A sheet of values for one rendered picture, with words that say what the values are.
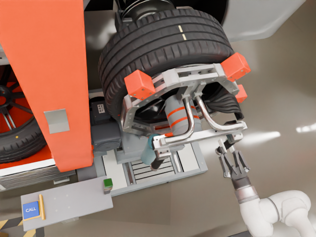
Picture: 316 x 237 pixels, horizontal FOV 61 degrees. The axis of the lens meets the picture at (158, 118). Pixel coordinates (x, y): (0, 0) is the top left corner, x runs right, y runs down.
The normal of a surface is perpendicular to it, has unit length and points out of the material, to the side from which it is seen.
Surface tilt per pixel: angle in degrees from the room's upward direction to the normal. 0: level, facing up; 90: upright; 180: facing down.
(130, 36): 39
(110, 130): 0
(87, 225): 0
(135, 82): 45
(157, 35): 22
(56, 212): 0
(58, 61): 90
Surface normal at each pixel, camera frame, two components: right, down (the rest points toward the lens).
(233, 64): -0.65, -0.11
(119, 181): 0.20, -0.44
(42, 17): 0.28, 0.88
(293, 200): -0.11, -0.77
